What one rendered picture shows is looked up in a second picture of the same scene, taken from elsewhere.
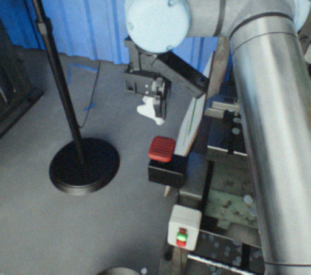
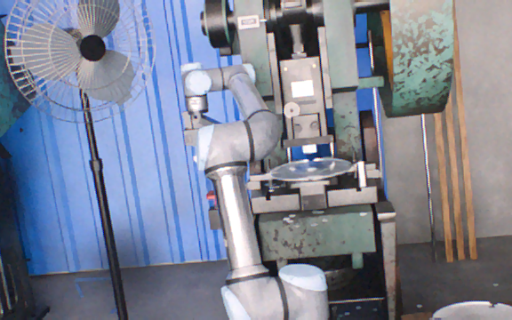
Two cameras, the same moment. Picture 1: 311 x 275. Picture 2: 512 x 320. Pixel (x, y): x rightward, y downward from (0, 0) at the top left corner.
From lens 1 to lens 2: 1.72 m
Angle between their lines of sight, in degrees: 34
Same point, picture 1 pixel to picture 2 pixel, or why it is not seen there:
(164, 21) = (202, 80)
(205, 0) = (215, 74)
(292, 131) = (247, 92)
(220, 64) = (254, 168)
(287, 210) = (247, 106)
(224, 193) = (269, 221)
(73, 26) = (79, 227)
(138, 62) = (191, 124)
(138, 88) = (193, 140)
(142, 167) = not seen: outside the picture
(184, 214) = not seen: hidden behind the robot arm
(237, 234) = not seen: hidden behind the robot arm
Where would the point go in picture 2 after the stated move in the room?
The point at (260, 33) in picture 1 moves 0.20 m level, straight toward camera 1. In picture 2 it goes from (236, 77) to (220, 84)
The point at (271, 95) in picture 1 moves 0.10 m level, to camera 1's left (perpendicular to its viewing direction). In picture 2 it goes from (241, 88) to (207, 92)
